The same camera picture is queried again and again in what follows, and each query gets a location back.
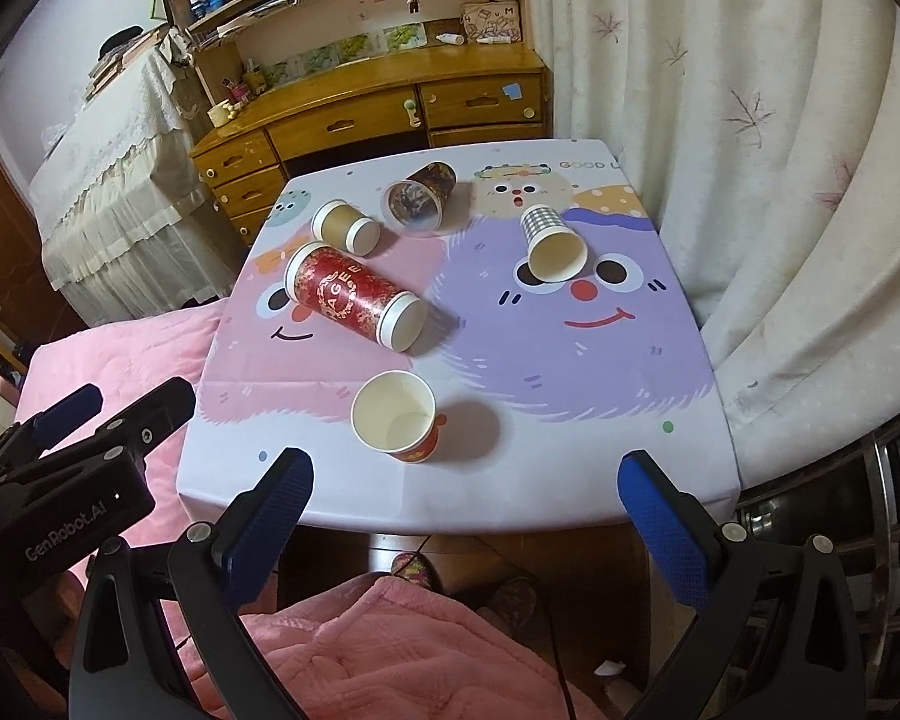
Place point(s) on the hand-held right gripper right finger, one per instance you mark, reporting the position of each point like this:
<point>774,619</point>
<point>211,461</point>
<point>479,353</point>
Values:
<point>667,532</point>

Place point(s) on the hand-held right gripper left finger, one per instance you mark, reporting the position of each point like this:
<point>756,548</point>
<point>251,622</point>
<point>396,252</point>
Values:
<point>270,517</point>

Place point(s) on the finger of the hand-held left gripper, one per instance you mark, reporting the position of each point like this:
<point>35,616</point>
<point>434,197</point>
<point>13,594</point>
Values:
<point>154,409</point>
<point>67,406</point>

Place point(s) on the short red paper cup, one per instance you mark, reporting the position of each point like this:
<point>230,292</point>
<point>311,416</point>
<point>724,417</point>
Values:
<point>390,405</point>

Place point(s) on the tall red patterned cup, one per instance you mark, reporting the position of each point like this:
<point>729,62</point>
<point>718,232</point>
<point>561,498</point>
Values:
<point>345,292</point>

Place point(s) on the small brown paper cup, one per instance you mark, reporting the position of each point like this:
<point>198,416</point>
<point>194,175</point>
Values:
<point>334,219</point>

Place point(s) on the checked paper cup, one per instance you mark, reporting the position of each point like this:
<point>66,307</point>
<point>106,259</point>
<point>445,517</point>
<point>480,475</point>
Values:
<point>540,221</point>

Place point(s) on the dark printed paper cup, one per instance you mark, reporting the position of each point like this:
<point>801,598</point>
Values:
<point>429,180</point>

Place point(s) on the pink fleece blanket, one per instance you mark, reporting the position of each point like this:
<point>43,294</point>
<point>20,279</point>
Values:
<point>120,345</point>

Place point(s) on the white paper scrap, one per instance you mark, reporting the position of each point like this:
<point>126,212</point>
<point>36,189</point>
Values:
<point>610,669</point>

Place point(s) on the patterned slipper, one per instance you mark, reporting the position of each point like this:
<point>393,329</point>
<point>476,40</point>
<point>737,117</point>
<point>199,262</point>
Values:
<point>514,600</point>
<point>414,571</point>

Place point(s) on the brown wooden door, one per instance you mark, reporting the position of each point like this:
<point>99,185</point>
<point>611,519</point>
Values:
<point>0,240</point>

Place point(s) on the pink fleece clothing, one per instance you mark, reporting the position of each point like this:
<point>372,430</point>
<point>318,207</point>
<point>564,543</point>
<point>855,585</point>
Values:
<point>390,652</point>

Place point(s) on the cartoon printed tablecloth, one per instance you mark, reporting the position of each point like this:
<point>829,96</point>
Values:
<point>532,360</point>

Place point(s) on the white lace furniture cover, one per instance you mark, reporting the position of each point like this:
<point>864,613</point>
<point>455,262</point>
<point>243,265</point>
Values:
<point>120,187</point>

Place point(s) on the white leaf print curtain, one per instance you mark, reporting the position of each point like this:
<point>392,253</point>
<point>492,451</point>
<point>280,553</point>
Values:
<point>720,165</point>

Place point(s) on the wooden desk with drawers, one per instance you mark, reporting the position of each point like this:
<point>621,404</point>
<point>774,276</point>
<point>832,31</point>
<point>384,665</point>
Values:
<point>390,90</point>

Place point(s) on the blue sticky note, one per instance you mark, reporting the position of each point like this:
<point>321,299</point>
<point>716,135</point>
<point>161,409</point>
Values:
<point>511,90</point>

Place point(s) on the white tube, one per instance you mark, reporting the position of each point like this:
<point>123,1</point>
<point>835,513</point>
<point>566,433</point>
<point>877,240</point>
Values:
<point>450,38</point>

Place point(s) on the doodled cardboard box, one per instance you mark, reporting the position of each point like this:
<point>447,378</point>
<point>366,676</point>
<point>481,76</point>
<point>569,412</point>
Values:
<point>491,19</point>

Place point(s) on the metal chair frame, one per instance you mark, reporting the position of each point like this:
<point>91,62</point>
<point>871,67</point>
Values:
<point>881,480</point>

